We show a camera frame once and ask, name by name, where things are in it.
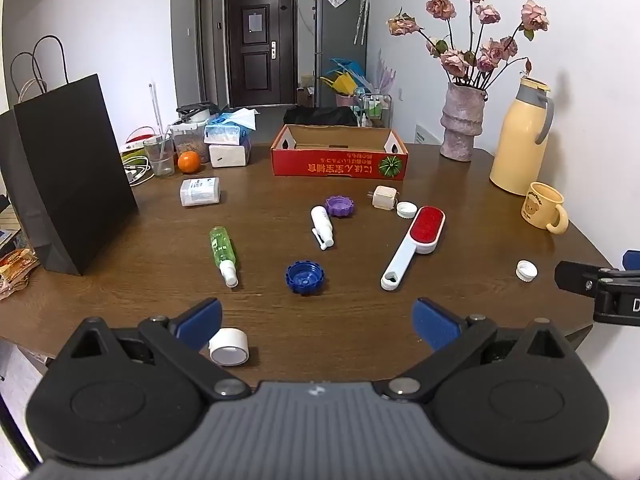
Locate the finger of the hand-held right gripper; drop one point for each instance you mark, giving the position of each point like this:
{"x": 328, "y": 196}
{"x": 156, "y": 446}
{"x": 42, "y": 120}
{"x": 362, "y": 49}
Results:
{"x": 575, "y": 276}
{"x": 632, "y": 260}

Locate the dark brown door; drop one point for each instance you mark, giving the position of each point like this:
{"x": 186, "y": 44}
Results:
{"x": 257, "y": 70}

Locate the yellow thermos jug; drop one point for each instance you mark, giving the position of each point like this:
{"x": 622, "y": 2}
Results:
{"x": 515, "y": 150}

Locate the brown cardboard carton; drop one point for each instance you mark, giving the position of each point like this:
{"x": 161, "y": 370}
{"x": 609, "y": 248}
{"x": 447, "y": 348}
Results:
{"x": 305, "y": 95}

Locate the white spray bottle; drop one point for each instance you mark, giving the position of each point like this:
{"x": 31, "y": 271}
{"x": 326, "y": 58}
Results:
{"x": 320, "y": 220}

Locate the green spray bottle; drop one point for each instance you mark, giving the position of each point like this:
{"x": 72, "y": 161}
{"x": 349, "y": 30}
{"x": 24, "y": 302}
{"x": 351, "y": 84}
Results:
{"x": 221, "y": 247}

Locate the red bucket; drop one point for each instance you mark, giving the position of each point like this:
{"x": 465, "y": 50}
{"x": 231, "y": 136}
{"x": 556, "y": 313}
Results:
{"x": 142, "y": 136}

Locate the pink bucket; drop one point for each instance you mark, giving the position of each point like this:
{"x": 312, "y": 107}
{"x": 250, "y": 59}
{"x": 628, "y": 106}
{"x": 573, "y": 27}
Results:
{"x": 345, "y": 100}

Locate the purple feather decoration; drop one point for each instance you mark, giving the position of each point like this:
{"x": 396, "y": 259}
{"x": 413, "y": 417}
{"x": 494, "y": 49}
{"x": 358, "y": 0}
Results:
{"x": 387, "y": 75}

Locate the white power adapter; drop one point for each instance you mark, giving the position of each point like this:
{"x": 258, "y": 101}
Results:
{"x": 384, "y": 197}

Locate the white tape roll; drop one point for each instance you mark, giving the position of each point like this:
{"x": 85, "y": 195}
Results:
{"x": 229, "y": 347}

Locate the orange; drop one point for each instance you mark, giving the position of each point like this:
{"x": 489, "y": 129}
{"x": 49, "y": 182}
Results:
{"x": 189, "y": 162}

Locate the clear drinking glass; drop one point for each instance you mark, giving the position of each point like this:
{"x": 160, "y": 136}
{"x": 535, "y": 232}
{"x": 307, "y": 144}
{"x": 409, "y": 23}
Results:
{"x": 160, "y": 160}

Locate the red cardboard box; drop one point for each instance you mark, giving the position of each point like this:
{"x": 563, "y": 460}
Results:
{"x": 325, "y": 167}

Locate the blue bottle cap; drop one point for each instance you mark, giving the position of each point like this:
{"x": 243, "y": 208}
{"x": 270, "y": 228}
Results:
{"x": 305, "y": 277}

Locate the yellow bear mug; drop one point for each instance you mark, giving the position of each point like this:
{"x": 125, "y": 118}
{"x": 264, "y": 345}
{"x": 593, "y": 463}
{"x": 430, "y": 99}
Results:
{"x": 539, "y": 207}

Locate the white flat carton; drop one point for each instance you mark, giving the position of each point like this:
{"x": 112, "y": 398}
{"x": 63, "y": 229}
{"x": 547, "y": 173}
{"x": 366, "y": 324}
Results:
{"x": 427, "y": 135}

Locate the white bottle cap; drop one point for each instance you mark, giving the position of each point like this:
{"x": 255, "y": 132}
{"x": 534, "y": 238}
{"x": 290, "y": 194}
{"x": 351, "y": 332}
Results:
{"x": 526, "y": 270}
{"x": 406, "y": 209}

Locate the black paper bag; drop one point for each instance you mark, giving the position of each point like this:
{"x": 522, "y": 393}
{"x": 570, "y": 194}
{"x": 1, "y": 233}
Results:
{"x": 65, "y": 185}

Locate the white rectangular plastic bottle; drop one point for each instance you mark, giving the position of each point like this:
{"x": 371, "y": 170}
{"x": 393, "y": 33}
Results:
{"x": 200, "y": 192}

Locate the blue plastic toy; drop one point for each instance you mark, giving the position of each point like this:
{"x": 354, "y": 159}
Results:
{"x": 350, "y": 66}

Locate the orange snack packet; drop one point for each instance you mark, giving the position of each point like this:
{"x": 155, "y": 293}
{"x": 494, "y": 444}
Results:
{"x": 15, "y": 267}

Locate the yellow plastic toy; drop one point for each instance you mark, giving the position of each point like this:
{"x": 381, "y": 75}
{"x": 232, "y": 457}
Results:
{"x": 342, "y": 84}

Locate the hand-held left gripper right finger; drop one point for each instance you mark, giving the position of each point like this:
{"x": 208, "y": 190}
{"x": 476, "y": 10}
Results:
{"x": 434, "y": 325}

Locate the purple bottle cap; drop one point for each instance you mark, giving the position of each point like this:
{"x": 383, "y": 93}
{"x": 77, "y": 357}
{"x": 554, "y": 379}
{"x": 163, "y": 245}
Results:
{"x": 340, "y": 206}

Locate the folded white umbrella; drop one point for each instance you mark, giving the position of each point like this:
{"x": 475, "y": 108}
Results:
{"x": 362, "y": 15}

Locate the purple tissue pack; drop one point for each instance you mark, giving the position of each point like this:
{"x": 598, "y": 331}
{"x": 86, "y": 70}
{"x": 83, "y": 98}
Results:
{"x": 229, "y": 155}

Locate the blue tissue pack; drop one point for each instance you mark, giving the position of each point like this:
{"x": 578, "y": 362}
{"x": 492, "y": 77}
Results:
{"x": 225, "y": 132}

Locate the grey refrigerator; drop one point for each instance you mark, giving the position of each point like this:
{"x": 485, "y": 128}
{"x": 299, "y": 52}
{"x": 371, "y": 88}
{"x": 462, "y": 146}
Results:
{"x": 340, "y": 35}

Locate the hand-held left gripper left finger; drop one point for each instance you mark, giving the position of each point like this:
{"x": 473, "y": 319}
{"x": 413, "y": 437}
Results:
{"x": 201, "y": 321}

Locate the red white lint brush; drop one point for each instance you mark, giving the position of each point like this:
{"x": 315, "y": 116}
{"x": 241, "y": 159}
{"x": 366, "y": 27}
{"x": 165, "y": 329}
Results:
{"x": 425, "y": 227}

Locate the clear food container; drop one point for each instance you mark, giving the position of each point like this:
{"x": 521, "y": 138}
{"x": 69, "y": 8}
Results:
{"x": 189, "y": 137}

